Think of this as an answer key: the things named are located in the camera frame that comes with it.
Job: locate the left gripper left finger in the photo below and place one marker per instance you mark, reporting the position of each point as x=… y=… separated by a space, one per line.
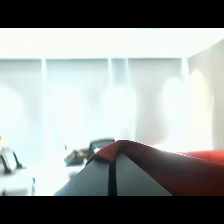
x=88 y=180

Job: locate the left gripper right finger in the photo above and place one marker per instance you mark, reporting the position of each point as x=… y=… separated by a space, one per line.
x=138 y=180

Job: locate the red garment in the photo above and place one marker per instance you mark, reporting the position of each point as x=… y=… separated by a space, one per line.
x=186 y=170

